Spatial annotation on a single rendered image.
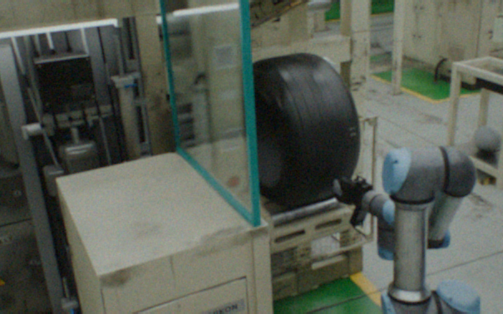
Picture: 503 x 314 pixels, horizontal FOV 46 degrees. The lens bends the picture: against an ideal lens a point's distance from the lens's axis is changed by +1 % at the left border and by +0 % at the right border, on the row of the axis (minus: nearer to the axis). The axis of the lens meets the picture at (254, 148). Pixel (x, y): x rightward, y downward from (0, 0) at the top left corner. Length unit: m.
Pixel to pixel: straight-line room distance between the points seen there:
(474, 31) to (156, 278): 5.57
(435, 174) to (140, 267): 0.74
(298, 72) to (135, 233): 0.89
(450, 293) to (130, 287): 0.87
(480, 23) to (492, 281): 3.59
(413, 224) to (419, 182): 0.12
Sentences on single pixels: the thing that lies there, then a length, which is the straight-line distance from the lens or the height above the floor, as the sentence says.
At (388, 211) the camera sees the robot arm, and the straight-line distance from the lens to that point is 1.80.
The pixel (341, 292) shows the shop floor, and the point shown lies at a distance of 3.28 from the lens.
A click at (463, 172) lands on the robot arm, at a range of 1.55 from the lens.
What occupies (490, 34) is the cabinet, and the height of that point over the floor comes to 0.59.
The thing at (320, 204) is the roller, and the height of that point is 0.91.
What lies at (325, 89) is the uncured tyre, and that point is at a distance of 2.00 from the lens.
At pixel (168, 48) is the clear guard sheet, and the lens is 1.71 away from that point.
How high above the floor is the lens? 1.95
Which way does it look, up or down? 22 degrees down
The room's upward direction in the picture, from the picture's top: 3 degrees counter-clockwise
